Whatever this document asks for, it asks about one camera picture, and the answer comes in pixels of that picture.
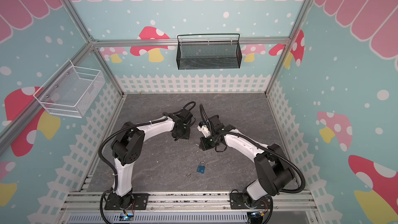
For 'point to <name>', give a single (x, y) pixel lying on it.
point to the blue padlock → (201, 168)
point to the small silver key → (188, 174)
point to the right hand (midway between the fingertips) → (199, 145)
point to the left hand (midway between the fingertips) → (184, 138)
